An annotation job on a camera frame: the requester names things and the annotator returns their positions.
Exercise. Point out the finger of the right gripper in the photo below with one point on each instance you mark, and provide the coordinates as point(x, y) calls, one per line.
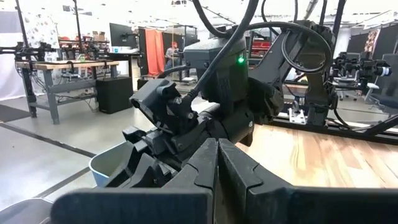
point(127, 171)
point(155, 174)

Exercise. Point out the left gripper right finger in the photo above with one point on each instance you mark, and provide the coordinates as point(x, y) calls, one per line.
point(311, 207)

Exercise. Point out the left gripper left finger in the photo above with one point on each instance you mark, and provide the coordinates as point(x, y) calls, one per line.
point(140, 207)

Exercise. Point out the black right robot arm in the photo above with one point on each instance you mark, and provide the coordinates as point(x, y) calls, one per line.
point(224, 77)

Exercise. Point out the black spare robot arm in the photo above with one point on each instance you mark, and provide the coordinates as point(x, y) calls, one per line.
point(90, 49)
point(40, 49)

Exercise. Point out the white plastic basket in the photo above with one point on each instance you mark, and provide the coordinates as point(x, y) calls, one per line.
point(105, 161)

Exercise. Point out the black cabinet box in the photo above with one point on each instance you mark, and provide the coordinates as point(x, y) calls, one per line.
point(113, 95)

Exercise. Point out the silver mounting plate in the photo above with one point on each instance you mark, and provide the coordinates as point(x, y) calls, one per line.
point(297, 116)

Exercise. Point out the person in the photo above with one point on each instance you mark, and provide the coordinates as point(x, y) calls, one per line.
point(171, 54)

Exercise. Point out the red-orange curtain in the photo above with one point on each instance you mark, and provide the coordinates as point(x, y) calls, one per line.
point(154, 51)

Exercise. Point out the red storage shelf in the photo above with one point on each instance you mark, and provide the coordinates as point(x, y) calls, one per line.
point(260, 48)

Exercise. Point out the black desktop monitor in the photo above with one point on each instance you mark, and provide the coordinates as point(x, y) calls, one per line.
point(121, 35)

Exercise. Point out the wooden top workbench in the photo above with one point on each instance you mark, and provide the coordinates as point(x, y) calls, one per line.
point(53, 66)

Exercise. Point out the black floor mat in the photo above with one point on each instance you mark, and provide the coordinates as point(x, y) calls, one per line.
point(11, 113)

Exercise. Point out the dark blue office chair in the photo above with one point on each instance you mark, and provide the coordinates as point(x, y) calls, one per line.
point(385, 93)

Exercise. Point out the brown cardboard boxes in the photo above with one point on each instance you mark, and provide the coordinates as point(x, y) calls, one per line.
point(99, 35)

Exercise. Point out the black stand pole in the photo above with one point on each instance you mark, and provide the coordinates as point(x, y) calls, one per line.
point(77, 28)
point(21, 25)

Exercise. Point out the plain white curtain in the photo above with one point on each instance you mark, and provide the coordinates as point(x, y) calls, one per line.
point(9, 74)

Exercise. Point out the patterned white curtain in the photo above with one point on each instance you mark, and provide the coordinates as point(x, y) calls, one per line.
point(40, 29)

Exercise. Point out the dark partition panel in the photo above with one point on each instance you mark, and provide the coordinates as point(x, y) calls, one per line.
point(356, 42)

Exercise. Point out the brown patterned panel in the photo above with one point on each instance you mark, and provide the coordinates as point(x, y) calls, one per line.
point(372, 40)

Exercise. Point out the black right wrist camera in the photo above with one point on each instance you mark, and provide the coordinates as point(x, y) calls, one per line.
point(155, 99)

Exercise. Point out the black aluminium table frame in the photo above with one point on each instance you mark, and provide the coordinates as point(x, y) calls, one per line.
point(342, 132)

